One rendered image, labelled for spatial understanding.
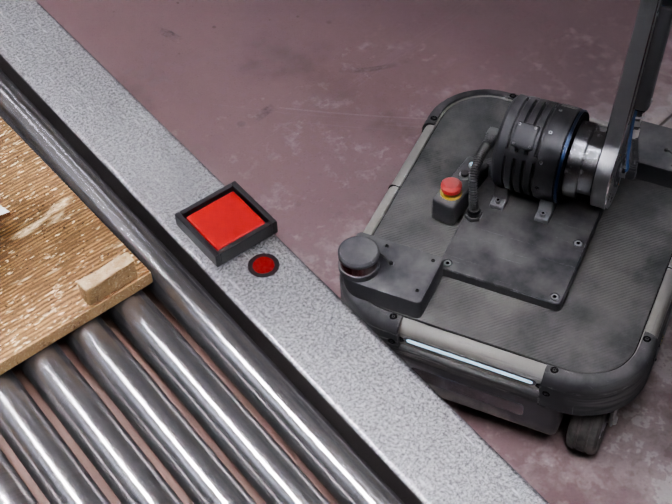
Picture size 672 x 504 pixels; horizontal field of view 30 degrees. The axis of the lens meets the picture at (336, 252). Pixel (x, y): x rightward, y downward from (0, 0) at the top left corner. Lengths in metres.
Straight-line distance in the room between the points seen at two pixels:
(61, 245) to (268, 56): 1.69
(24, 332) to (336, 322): 0.30
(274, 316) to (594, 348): 0.93
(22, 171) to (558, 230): 1.09
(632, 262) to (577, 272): 0.10
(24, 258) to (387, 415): 0.40
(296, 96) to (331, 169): 0.25
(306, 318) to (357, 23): 1.85
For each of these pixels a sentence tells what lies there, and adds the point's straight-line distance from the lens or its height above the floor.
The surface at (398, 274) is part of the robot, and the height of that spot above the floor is 0.28.
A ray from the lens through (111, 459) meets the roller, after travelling 1.15.
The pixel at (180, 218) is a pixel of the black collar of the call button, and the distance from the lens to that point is 1.29.
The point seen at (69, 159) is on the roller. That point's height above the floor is 0.92.
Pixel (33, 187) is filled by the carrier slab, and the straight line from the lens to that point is 1.36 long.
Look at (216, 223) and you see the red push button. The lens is 1.29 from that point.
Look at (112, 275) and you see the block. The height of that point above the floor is 0.96.
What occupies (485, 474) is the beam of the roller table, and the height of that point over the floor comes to 0.92.
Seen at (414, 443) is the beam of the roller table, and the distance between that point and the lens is 1.13.
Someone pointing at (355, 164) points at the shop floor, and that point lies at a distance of 2.65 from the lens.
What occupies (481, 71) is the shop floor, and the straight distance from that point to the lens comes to 2.87.
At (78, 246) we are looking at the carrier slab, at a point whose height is 0.94.
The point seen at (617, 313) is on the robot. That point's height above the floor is 0.24.
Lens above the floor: 1.87
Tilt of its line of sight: 49 degrees down
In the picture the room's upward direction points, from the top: 3 degrees counter-clockwise
